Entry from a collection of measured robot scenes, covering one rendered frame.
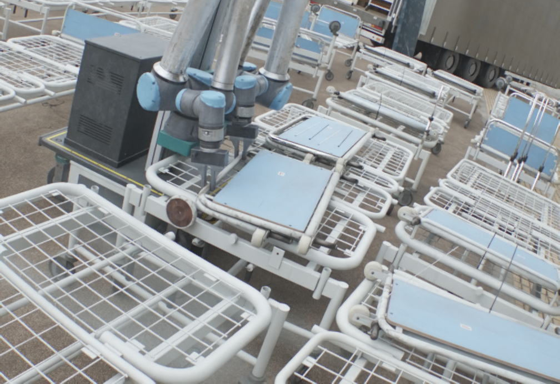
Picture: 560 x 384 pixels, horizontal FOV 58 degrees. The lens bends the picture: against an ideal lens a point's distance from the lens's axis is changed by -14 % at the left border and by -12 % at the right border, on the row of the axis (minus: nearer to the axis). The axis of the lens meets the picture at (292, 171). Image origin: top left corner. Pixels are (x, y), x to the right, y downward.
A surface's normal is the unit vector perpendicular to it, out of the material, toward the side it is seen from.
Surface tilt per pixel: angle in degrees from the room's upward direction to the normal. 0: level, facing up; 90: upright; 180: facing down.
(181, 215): 90
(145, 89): 95
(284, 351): 0
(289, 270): 90
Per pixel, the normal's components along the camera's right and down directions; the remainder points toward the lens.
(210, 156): -0.20, 0.29
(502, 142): -0.44, 0.18
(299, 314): 0.30, -0.89
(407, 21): 0.67, 0.34
